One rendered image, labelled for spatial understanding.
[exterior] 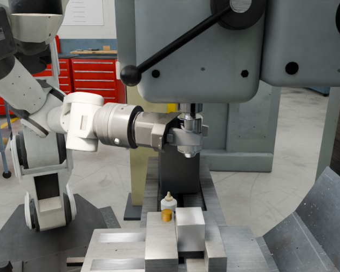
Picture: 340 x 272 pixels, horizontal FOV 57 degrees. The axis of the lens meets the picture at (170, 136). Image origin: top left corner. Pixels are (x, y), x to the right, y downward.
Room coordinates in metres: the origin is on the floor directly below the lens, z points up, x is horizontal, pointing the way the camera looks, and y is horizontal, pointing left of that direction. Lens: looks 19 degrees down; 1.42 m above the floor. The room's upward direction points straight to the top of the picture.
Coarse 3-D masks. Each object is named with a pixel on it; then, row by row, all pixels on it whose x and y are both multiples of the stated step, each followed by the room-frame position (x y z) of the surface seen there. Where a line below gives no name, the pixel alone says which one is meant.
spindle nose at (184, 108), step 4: (180, 104) 0.54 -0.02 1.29; (184, 104) 0.54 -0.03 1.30; (188, 104) 0.54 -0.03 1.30; (196, 104) 0.54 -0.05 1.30; (200, 104) 0.54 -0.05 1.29; (180, 108) 0.54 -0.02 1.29; (184, 108) 0.54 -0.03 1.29; (188, 108) 0.54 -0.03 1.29; (196, 108) 0.54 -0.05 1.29; (200, 108) 0.54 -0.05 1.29; (184, 112) 0.54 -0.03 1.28; (188, 112) 0.54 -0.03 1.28; (196, 112) 0.54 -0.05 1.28
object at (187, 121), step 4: (180, 116) 0.56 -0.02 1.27; (184, 116) 0.56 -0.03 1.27; (196, 116) 0.56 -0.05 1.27; (200, 116) 0.56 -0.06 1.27; (180, 120) 0.54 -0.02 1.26; (184, 120) 0.54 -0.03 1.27; (188, 120) 0.54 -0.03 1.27; (192, 120) 0.54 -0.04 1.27; (196, 120) 0.54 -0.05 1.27; (200, 120) 0.54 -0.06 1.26; (188, 124) 0.54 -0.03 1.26; (192, 124) 0.54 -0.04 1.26
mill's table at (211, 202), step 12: (156, 168) 1.06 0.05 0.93; (204, 168) 1.06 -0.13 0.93; (156, 180) 0.96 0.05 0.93; (204, 180) 0.96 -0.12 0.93; (144, 192) 0.88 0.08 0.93; (156, 192) 0.88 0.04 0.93; (204, 192) 0.88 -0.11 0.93; (144, 204) 0.80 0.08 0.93; (156, 204) 0.80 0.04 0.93; (180, 204) 0.83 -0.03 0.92; (192, 204) 0.80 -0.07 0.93; (204, 204) 0.83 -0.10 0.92; (216, 204) 0.80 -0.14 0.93; (144, 216) 0.74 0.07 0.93; (216, 216) 0.74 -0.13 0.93
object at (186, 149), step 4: (180, 124) 0.54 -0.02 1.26; (184, 124) 0.54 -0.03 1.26; (196, 124) 0.54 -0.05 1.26; (200, 124) 0.54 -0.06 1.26; (180, 128) 0.54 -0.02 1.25; (184, 128) 0.54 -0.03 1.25; (188, 128) 0.54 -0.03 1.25; (192, 128) 0.54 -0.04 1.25; (196, 128) 0.54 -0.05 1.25; (200, 128) 0.54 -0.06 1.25; (196, 132) 0.54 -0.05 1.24; (200, 132) 0.55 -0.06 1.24; (180, 148) 0.54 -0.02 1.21; (184, 148) 0.54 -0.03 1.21; (188, 148) 0.54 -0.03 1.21; (192, 148) 0.54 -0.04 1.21; (196, 148) 0.54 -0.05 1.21; (200, 148) 0.55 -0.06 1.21; (184, 152) 0.54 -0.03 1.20; (188, 152) 0.54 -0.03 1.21; (192, 152) 0.54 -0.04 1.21; (196, 152) 0.54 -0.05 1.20
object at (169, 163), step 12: (168, 156) 0.86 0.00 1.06; (180, 156) 0.87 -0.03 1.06; (168, 168) 0.86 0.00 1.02; (180, 168) 0.87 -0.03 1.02; (192, 168) 0.87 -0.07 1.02; (168, 180) 0.86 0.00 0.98; (180, 180) 0.87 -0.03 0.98; (192, 180) 0.87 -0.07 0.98; (180, 192) 0.87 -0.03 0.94; (192, 192) 0.87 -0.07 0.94
